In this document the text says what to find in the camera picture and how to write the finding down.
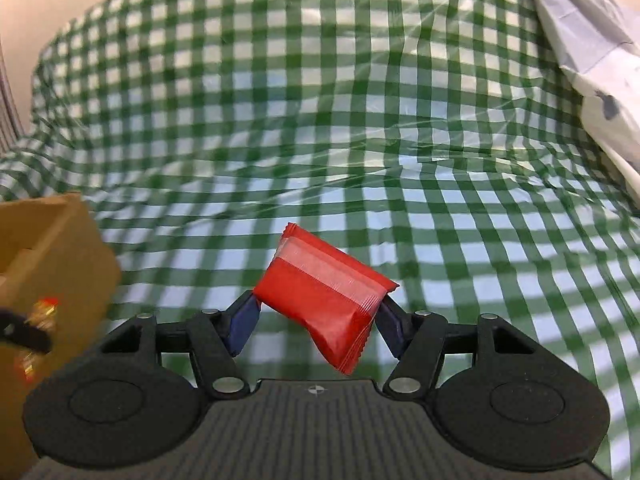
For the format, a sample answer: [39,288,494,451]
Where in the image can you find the green checkered sofa cover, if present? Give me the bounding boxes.
[1,0,639,479]

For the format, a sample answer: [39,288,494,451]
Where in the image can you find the red rectangular snack packet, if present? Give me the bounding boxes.
[253,222,398,375]

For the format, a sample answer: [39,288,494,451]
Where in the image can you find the cardboard box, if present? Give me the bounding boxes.
[1,193,120,479]

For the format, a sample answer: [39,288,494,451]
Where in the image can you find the grey folded drying rack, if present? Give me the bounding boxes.
[0,49,24,154]

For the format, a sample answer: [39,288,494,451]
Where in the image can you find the small red-orange snack bar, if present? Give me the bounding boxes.
[15,297,58,382]

